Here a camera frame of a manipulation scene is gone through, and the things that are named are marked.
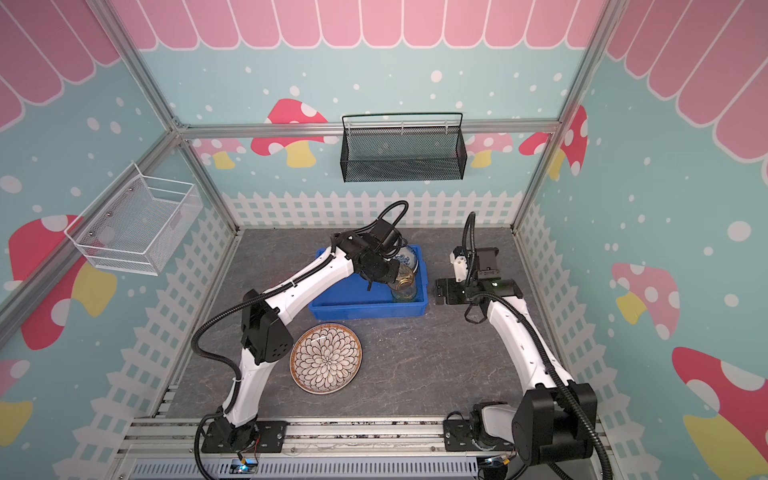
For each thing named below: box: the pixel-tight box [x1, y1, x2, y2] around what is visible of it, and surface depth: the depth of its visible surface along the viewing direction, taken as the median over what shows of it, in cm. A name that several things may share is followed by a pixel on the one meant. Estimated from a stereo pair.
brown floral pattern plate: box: [289, 322, 363, 395], surface depth 87 cm
